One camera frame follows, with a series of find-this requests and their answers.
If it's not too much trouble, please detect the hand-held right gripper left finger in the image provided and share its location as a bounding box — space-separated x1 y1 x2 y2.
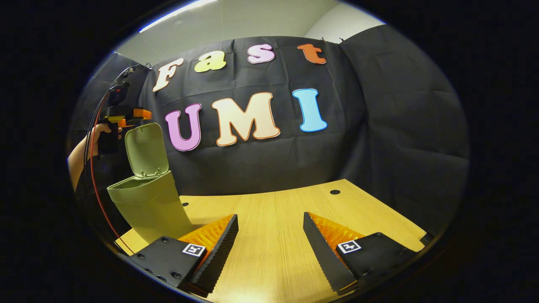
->
128 214 239 295

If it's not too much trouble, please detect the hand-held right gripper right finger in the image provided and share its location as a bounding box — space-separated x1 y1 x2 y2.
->
303 212 418 295

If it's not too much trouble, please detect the green desktop garbage bin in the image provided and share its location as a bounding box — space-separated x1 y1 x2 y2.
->
107 122 193 244

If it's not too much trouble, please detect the wooden desktop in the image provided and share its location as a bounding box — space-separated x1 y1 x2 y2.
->
115 179 428 303

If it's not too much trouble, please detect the ceiling light panel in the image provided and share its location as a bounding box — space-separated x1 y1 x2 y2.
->
139 0 219 33

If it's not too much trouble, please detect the black backdrop cloth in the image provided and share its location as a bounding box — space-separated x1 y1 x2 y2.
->
67 24 470 236

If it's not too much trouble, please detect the red cable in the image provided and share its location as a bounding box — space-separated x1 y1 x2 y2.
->
88 84 136 255

